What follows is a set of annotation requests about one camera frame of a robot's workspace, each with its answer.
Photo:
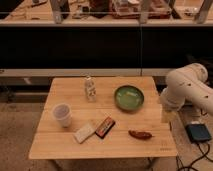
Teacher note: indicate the white rectangular packet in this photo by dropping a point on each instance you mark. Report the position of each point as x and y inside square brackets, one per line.
[84, 132]

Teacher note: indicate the black orange snack bar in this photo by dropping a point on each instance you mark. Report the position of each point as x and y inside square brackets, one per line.
[104, 127]

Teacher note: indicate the long workbench shelf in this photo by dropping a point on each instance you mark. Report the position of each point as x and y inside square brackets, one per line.
[106, 13]

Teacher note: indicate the small white patterned bottle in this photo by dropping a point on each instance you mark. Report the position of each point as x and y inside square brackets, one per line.
[90, 89]

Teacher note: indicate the light wooden table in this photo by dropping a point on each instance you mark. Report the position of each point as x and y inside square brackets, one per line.
[52, 141]

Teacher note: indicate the white plastic cup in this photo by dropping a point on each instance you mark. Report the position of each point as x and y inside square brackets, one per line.
[62, 114]

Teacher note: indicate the green round plate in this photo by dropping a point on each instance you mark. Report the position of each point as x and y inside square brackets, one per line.
[128, 98]

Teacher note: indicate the black power box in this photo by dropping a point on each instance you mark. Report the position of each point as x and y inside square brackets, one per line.
[198, 133]

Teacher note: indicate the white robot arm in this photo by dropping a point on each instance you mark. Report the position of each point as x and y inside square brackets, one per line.
[187, 83]

